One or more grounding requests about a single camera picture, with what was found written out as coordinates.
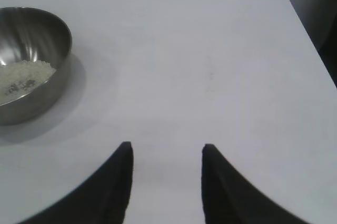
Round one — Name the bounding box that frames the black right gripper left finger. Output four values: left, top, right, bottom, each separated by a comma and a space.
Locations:
25, 141, 134, 224

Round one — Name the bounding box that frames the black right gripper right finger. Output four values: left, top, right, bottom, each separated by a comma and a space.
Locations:
202, 143, 337, 224

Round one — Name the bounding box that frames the white raw rice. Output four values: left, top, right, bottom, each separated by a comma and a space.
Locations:
0, 60, 57, 105

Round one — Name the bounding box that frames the stainless steel mixing bowl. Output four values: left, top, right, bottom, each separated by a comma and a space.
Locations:
0, 7, 73, 126

